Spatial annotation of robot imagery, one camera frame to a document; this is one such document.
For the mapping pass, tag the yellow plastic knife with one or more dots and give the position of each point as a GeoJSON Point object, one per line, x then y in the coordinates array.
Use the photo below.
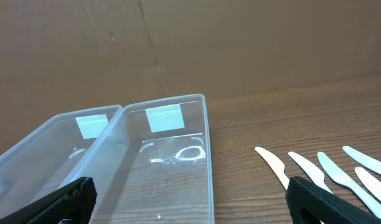
{"type": "Point", "coordinates": [275, 164]}

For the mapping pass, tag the left clear plastic container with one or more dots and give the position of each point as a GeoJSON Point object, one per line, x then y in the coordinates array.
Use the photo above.
{"type": "Point", "coordinates": [38, 164]}

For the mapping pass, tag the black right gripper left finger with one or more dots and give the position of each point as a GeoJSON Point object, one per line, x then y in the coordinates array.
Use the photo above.
{"type": "Point", "coordinates": [73, 203]}

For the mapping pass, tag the pale blue plastic knife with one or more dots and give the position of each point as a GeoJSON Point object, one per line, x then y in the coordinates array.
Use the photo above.
{"type": "Point", "coordinates": [312, 171]}

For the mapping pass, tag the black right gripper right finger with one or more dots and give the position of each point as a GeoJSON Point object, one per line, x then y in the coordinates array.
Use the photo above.
{"type": "Point", "coordinates": [310, 204]}

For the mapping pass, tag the clear plastic container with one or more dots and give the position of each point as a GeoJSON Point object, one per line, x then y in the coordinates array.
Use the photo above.
{"type": "Point", "coordinates": [152, 164]}
{"type": "Point", "coordinates": [38, 164]}

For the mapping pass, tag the right clear plastic container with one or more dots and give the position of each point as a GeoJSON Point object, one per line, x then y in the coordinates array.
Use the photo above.
{"type": "Point", "coordinates": [152, 164]}

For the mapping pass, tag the light blue serrated knife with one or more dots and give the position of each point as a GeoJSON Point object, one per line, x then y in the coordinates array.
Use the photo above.
{"type": "Point", "coordinates": [340, 177]}

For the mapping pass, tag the cream white plastic knife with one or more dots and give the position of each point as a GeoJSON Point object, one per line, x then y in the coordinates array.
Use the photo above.
{"type": "Point", "coordinates": [370, 182]}

